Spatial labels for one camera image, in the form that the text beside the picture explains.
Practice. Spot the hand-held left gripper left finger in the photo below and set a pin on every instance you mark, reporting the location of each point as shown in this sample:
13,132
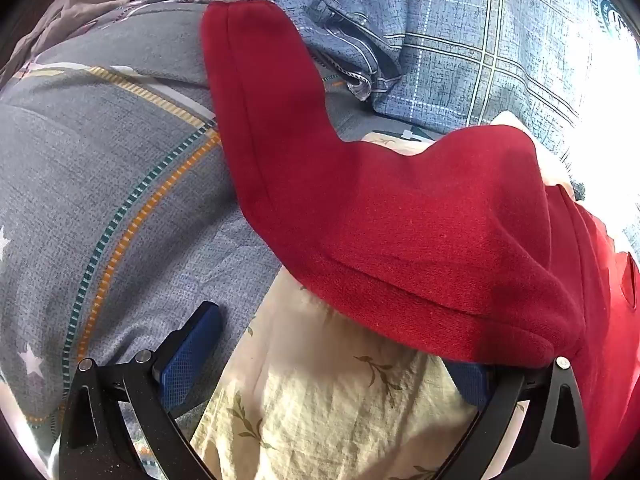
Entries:
192,360

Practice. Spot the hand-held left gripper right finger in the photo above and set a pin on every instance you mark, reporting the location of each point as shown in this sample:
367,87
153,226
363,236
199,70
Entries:
474,385

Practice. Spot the red pants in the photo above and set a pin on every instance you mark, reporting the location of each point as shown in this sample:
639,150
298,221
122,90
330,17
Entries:
400,220

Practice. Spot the cream floral pillow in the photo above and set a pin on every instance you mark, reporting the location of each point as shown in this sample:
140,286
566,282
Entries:
325,400

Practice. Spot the grey-blue star print duvet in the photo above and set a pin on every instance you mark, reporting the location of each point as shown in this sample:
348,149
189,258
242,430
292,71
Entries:
100,160

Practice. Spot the blue plaid pillow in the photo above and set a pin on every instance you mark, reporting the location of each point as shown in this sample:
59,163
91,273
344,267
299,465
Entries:
475,35

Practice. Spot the grey crumpled cloth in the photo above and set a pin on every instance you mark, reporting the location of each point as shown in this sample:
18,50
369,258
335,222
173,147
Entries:
100,5

